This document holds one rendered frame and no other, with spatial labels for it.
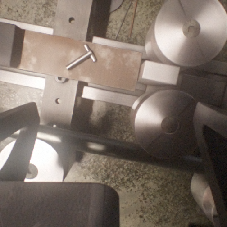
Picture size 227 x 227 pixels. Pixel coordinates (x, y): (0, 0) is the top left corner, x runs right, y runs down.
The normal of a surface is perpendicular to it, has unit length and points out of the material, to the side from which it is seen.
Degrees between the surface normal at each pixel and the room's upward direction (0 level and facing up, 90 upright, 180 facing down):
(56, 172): 0
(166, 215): 0
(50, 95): 0
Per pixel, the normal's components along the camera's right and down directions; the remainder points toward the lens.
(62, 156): 0.62, -0.11
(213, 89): -0.01, 0.11
